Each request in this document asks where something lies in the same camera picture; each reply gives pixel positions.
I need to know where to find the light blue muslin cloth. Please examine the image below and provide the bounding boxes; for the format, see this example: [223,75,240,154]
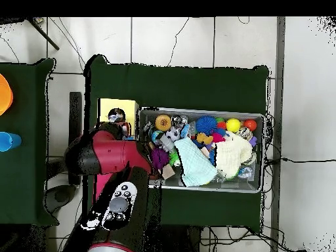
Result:
[173,136,219,188]

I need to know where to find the orange plastic object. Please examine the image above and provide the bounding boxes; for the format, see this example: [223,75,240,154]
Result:
[0,73,14,116]

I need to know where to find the black flat panel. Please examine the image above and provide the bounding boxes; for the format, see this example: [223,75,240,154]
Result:
[68,91,83,186]

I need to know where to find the wooden box with three holes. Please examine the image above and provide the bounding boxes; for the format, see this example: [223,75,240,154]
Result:
[93,98,139,201]

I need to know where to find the shallow metal mesh bin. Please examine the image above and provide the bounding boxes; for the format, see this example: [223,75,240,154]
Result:
[138,106,266,194]

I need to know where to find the black floor cable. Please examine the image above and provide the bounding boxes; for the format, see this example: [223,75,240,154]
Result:
[280,157,336,163]

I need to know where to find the orange smooth ball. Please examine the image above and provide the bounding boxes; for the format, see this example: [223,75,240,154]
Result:
[243,118,258,132]

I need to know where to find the dark green table cloth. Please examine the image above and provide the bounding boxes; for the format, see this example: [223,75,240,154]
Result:
[0,58,59,227]
[82,54,270,233]

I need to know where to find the yellow smooth ball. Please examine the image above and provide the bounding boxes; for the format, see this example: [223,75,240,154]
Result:
[226,117,242,133]

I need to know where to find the cream muslin cloth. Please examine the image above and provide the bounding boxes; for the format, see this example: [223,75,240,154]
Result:
[213,131,253,179]

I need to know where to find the multicoloured knotted cloth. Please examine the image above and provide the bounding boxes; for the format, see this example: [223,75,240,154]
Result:
[108,108,126,124]

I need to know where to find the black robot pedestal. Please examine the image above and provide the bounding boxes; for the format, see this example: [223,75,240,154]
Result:
[161,224,203,252]

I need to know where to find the grey round base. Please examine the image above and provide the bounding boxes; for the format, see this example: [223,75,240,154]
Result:
[45,184,77,214]

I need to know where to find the black rod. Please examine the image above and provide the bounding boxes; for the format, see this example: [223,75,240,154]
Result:
[27,17,60,51]

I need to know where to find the purple spiky ball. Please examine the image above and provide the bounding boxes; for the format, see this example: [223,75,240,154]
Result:
[151,147,170,170]

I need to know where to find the blue plastic cup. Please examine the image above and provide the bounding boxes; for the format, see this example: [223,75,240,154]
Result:
[0,131,22,152]

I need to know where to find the toy burger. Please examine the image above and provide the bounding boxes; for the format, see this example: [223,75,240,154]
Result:
[154,114,173,132]

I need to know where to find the large blue spiky ball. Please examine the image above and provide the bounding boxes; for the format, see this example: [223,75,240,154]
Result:
[195,115,219,135]

